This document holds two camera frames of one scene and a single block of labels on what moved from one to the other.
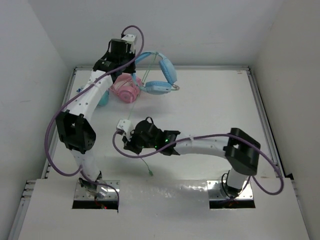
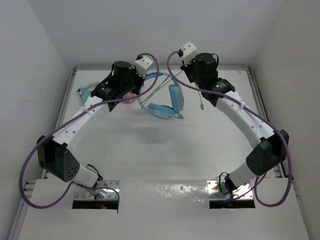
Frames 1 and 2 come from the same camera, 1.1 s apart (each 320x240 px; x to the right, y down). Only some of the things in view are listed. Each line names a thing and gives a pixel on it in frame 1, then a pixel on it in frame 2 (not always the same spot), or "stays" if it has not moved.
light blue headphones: (155, 87) → (164, 111)
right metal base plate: (215, 191) stays
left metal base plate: (82, 194) stays
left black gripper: (130, 69) → (132, 71)
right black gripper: (130, 144) → (188, 67)
